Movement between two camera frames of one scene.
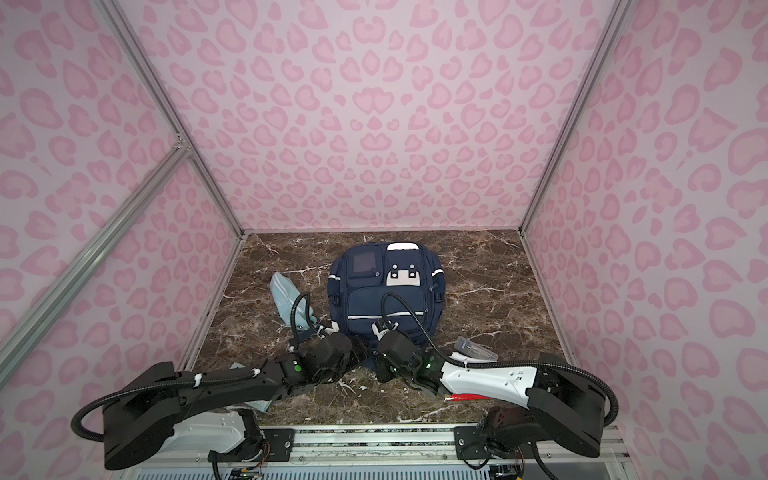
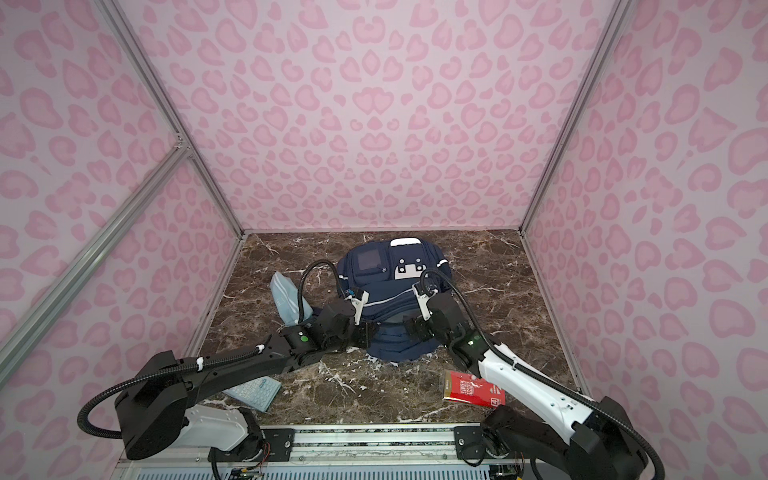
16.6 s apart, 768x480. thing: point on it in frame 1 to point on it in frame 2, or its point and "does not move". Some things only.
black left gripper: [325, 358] to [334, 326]
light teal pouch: [284, 292] does not move
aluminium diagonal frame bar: [18, 338] does not move
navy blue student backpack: [398, 282] does not move
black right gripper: [380, 371] to [421, 332]
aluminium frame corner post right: [615, 16] does not move
